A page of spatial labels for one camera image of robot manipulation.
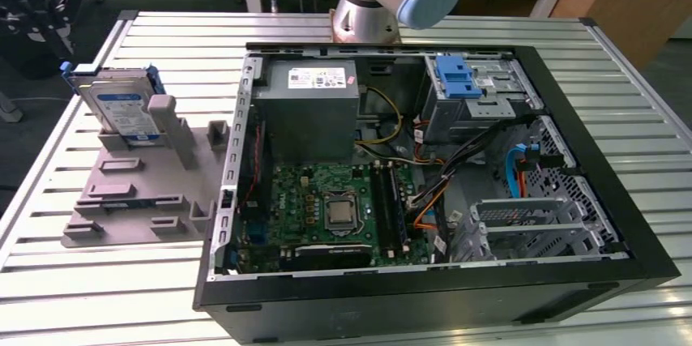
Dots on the metal disk bay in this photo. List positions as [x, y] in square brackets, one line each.
[534, 227]

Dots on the black PC case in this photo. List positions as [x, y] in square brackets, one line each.
[378, 293]

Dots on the grey parts rack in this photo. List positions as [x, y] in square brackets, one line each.
[156, 184]

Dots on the blue plastic drive latch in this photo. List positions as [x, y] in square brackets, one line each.
[456, 78]

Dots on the silver CPU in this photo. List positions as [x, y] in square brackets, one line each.
[340, 214]

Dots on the hard disk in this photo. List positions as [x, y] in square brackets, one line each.
[121, 115]

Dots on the black CPU socket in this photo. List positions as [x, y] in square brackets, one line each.
[338, 193]

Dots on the green motherboard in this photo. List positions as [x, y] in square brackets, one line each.
[294, 216]

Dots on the grey metal stand foot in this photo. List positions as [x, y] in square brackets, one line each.
[8, 111]

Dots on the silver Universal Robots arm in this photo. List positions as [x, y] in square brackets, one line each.
[361, 18]

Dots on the black graphics card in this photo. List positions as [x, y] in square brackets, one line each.
[329, 253]

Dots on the wooden cabinet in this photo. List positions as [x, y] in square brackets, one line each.
[637, 5]

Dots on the black RAM slot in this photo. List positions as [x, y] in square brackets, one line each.
[396, 208]
[382, 208]
[388, 208]

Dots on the grey power supply unit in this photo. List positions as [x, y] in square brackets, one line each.
[308, 119]

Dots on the silver metal drive cage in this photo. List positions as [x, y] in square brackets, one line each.
[481, 111]

